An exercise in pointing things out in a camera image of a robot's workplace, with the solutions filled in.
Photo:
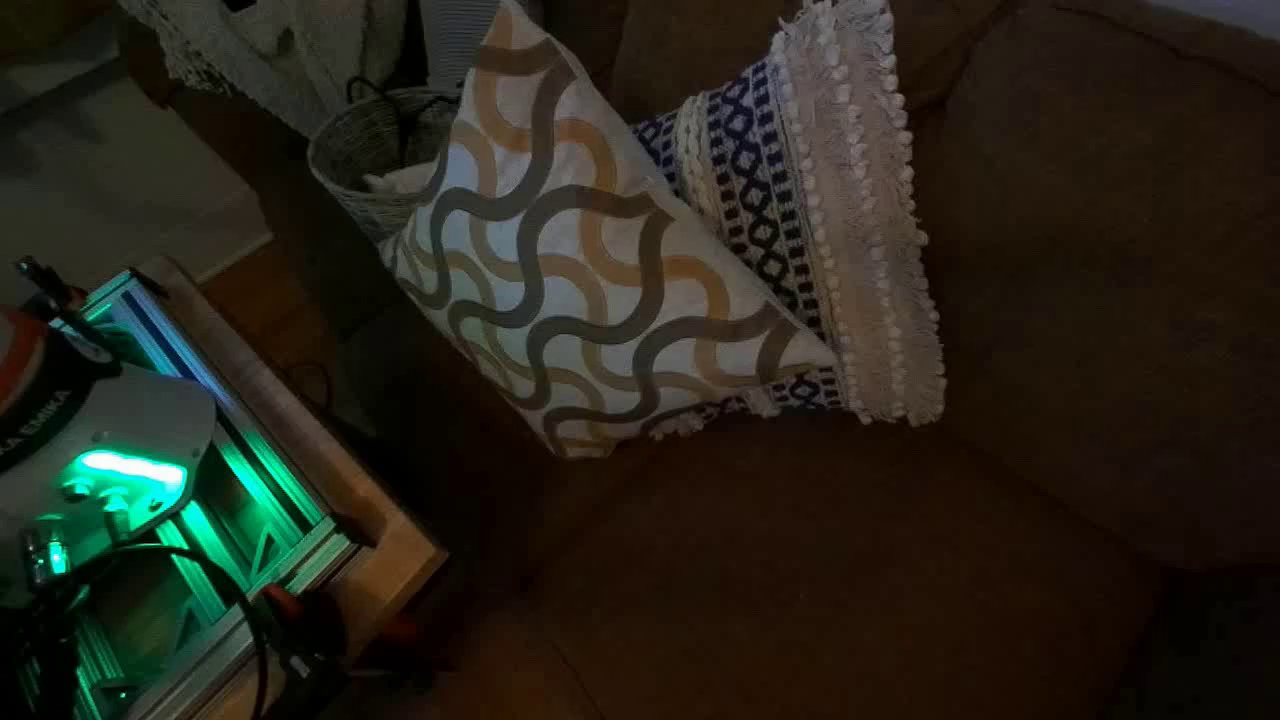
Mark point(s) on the grey woven basket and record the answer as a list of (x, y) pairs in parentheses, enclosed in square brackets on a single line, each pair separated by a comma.
[(360, 147)]

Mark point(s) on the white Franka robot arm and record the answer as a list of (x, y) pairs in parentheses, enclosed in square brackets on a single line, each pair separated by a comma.
[(120, 427)]

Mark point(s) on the wave pattern pillow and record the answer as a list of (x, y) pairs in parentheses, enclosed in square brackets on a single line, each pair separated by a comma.
[(572, 267)]

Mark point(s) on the blue white fringed pillow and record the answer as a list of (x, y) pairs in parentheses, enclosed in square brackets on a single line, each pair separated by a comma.
[(854, 215)]

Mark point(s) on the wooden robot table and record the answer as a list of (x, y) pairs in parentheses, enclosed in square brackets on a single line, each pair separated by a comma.
[(387, 532)]

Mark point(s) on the brown sofa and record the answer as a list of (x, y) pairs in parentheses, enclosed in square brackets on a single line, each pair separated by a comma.
[(933, 574)]

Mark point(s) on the green lit electronics box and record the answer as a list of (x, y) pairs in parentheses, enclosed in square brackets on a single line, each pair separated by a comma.
[(265, 492)]

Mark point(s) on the grey striped pillow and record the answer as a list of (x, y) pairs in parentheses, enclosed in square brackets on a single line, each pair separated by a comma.
[(225, 47)]

